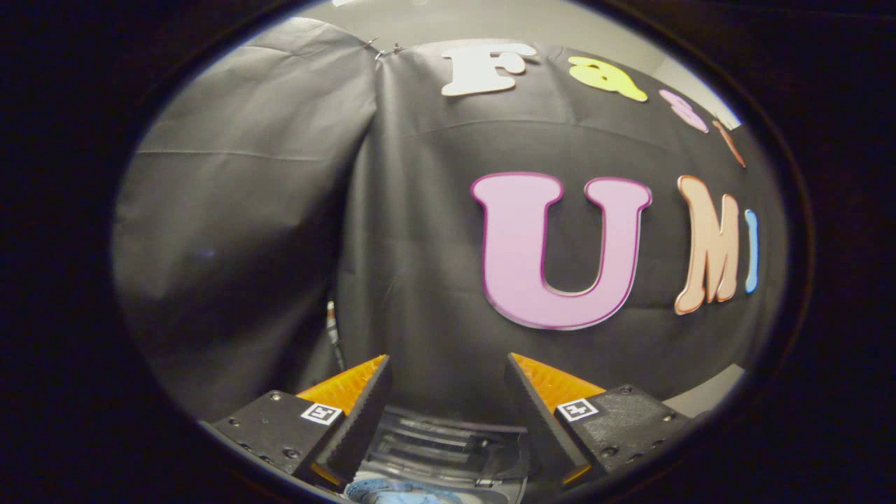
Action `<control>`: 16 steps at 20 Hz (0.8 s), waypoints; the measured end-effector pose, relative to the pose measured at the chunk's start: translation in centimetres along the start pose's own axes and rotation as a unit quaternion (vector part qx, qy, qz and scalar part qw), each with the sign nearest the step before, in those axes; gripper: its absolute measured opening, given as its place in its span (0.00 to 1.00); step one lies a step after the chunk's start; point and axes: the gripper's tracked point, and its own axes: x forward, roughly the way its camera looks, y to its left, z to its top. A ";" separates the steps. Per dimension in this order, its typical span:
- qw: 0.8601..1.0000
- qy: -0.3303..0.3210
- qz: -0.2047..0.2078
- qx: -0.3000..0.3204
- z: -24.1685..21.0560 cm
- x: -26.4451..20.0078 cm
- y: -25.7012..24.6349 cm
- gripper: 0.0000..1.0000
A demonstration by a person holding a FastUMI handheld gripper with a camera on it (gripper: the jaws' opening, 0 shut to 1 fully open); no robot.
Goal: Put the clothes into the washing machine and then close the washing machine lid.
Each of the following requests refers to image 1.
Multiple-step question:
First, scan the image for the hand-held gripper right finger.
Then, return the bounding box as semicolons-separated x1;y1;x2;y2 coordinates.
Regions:
504;352;694;491

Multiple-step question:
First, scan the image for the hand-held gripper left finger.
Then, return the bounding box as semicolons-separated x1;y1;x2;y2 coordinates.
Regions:
209;354;394;491

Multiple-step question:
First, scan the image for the light blue button shirt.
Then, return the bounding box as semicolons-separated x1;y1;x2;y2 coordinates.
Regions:
350;480;464;504

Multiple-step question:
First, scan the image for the thin backdrop stand pole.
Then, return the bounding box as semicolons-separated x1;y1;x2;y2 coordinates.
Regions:
325;301;348;373

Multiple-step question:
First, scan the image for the white cabinet with dark top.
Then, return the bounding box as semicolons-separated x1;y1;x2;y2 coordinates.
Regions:
661;363;747;419

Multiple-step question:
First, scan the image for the black backdrop cloth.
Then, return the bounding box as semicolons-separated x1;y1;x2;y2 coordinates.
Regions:
112;17;790;424

